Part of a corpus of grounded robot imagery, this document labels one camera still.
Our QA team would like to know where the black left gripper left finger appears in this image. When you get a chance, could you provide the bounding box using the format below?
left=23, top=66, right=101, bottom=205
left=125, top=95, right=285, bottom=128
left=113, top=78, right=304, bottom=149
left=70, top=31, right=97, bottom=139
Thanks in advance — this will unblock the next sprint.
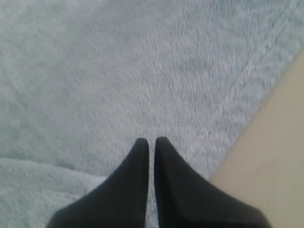
left=48, top=138, right=149, bottom=228

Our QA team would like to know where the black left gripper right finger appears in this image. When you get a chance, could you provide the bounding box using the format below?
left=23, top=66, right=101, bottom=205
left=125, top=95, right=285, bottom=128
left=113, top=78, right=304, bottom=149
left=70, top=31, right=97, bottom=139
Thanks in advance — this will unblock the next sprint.
left=154, top=137, right=270, bottom=228

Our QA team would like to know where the light blue fluffy towel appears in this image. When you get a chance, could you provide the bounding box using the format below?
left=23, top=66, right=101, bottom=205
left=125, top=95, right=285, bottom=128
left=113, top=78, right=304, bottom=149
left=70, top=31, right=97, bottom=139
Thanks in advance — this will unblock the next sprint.
left=0, top=0, right=304, bottom=228

